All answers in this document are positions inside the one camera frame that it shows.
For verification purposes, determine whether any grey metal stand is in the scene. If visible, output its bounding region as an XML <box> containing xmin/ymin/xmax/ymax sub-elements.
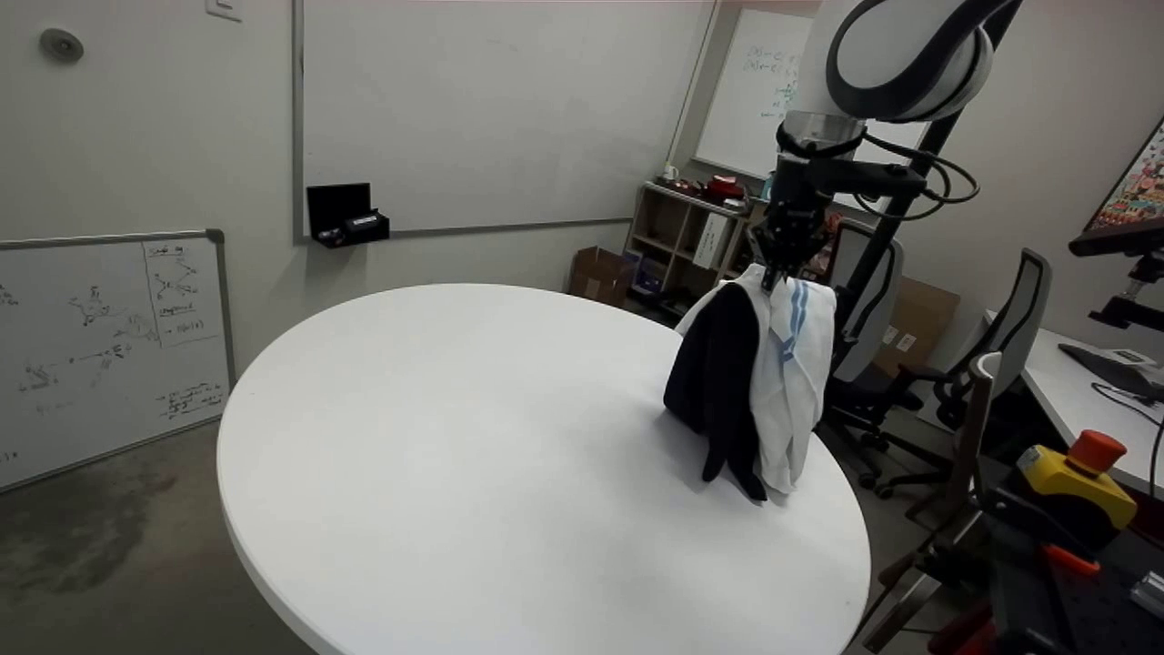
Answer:
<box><xmin>851</xmin><ymin>348</ymin><xmax>1012</xmax><ymax>655</ymax></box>

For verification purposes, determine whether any computer monitor with colourful screen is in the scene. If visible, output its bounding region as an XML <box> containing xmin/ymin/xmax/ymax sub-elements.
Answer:
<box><xmin>1067</xmin><ymin>86</ymin><xmax>1164</xmax><ymax>257</ymax></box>

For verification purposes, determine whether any grey black office chair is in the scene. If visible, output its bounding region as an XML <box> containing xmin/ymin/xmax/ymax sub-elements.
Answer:
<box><xmin>931</xmin><ymin>249</ymin><xmax>1055</xmax><ymax>496</ymax></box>

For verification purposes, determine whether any yellow red emergency stop button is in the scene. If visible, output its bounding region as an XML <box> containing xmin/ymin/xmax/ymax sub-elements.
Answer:
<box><xmin>1015</xmin><ymin>426</ymin><xmax>1142</xmax><ymax>533</ymax></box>

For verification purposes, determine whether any whiteboard with green writing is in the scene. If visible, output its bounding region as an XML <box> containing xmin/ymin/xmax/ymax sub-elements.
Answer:
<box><xmin>692</xmin><ymin>8</ymin><xmax>975</xmax><ymax>219</ymax></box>

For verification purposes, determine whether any red object on shelf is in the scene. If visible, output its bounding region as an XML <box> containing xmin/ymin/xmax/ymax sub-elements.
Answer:
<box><xmin>707</xmin><ymin>171</ymin><xmax>748</xmax><ymax>206</ymax></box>

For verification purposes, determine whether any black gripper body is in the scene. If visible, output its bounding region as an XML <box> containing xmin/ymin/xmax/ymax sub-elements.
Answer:
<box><xmin>744</xmin><ymin>200</ymin><xmax>837</xmax><ymax>276</ymax></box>

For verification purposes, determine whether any small brown cardboard box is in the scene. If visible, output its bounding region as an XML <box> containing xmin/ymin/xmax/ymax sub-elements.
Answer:
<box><xmin>567</xmin><ymin>244</ymin><xmax>638</xmax><ymax>305</ymax></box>

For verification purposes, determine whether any large blank wall whiteboard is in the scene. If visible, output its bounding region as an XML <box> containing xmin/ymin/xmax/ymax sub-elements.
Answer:
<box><xmin>289</xmin><ymin>0</ymin><xmax>720</xmax><ymax>244</ymax></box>

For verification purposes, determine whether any black keyboard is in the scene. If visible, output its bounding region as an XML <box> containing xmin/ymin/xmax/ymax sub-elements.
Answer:
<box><xmin>1055</xmin><ymin>337</ymin><xmax>1164</xmax><ymax>405</ymax></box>

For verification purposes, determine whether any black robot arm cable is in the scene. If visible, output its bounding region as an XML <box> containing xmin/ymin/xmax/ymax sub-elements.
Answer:
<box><xmin>848</xmin><ymin>124</ymin><xmax>983</xmax><ymax>227</ymax></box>

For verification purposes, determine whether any black cloth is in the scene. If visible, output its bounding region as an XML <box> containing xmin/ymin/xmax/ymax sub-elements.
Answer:
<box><xmin>661</xmin><ymin>280</ymin><xmax>771</xmax><ymax>506</ymax></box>

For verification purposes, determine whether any orange clamp handle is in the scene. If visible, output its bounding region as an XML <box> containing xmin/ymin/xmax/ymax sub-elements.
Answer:
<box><xmin>1040</xmin><ymin>544</ymin><xmax>1105</xmax><ymax>581</ymax></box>

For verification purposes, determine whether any round grey wall sensor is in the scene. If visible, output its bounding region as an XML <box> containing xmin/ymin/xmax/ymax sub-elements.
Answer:
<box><xmin>35</xmin><ymin>25</ymin><xmax>89</xmax><ymax>68</ymax></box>

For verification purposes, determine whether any low whiteboard with sketches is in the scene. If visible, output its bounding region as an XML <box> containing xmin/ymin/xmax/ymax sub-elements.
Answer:
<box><xmin>0</xmin><ymin>227</ymin><xmax>239</xmax><ymax>496</ymax></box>

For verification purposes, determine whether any white cloth with blue stripe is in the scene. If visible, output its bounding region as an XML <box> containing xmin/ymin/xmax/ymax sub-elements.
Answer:
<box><xmin>673</xmin><ymin>262</ymin><xmax>839</xmax><ymax>506</ymax></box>

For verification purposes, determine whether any black monitor stand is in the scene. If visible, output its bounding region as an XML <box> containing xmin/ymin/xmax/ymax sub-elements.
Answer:
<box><xmin>1089</xmin><ymin>251</ymin><xmax>1164</xmax><ymax>335</ymax></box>

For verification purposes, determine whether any black mesh office chair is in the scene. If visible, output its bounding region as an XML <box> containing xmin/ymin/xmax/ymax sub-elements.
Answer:
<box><xmin>820</xmin><ymin>219</ymin><xmax>941</xmax><ymax>493</ymax></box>

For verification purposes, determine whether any black marker holder tray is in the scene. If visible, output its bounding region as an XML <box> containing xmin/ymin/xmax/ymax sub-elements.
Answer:
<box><xmin>307</xmin><ymin>179</ymin><xmax>394</xmax><ymax>251</ymax></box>

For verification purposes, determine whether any black diagonal pole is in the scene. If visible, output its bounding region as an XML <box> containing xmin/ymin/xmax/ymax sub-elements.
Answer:
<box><xmin>833</xmin><ymin>0</ymin><xmax>1025</xmax><ymax>337</ymax></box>

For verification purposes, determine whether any black desk cable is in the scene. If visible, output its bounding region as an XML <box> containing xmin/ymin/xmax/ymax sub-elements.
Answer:
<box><xmin>1089</xmin><ymin>378</ymin><xmax>1164</xmax><ymax>501</ymax></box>

